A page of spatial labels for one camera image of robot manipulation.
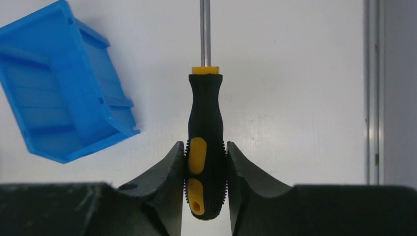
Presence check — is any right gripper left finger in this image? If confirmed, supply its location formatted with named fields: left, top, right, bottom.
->
left=118, top=141, right=184, bottom=236

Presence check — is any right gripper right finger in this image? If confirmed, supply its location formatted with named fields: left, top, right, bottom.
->
left=227, top=142, right=292, bottom=236

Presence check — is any black yellow screwdriver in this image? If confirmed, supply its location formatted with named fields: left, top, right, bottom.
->
left=184, top=0, right=227, bottom=221

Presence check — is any blue plastic bin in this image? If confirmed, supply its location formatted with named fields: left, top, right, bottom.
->
left=0, top=0, right=140, bottom=164

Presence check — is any right aluminium frame post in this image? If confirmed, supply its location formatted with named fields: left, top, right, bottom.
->
left=363, top=0, right=386, bottom=185

